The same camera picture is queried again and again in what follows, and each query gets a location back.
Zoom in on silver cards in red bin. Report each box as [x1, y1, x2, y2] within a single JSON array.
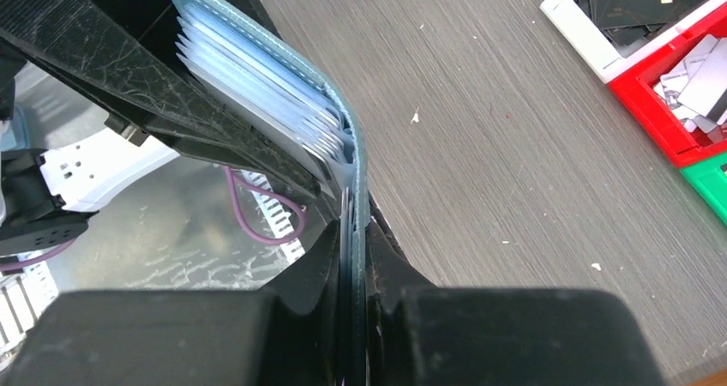
[[652, 34, 726, 134]]

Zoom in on blue leather card holder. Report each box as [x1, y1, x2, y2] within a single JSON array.
[[171, 0, 370, 385]]

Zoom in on red plastic bin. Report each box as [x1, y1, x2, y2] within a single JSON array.
[[608, 4, 726, 168]]

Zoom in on black cards in white bin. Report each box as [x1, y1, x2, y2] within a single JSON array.
[[574, 0, 708, 47]]

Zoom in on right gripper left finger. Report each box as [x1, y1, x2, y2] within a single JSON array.
[[1, 222, 339, 385]]

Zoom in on green plastic bin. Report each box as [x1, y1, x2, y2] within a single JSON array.
[[680, 152, 727, 225]]

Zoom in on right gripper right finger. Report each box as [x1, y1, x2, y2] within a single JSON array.
[[366, 202, 664, 385]]

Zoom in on white plastic bin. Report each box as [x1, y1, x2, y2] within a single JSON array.
[[540, 0, 726, 83]]

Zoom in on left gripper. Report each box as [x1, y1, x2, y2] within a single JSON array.
[[1, 0, 321, 198]]

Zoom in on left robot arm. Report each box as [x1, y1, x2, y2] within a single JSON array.
[[1, 0, 322, 213]]

